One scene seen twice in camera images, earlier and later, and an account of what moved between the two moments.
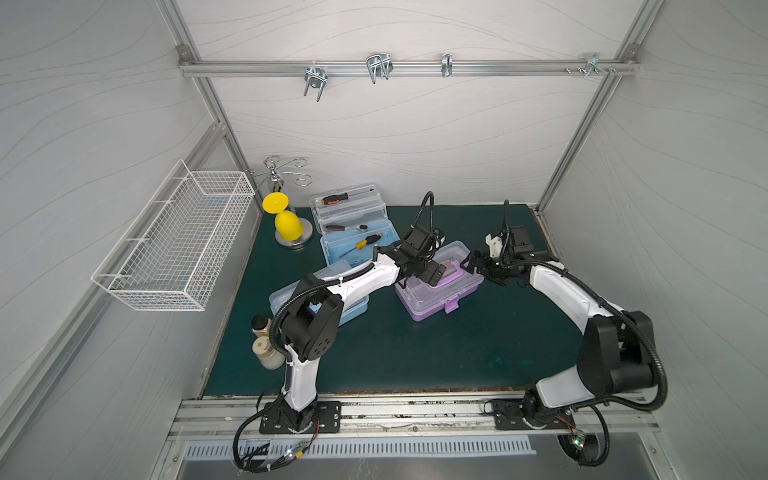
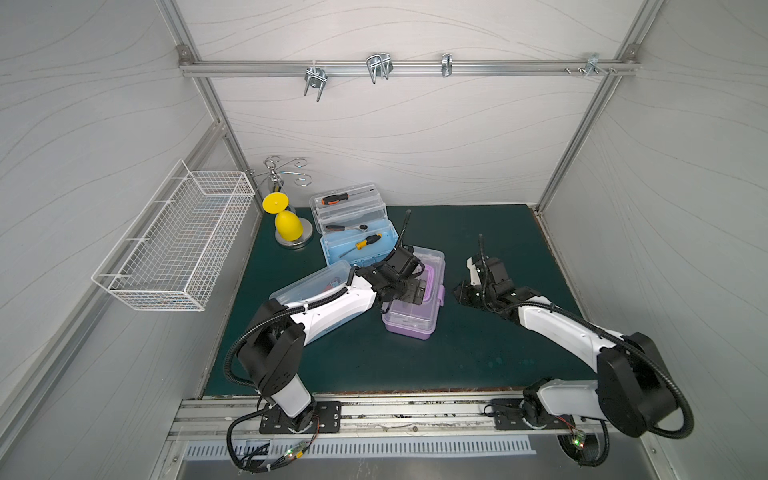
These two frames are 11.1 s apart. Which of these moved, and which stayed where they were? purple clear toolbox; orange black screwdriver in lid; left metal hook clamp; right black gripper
Moved: purple clear toolbox; right black gripper
Stayed: orange black screwdriver in lid; left metal hook clamp
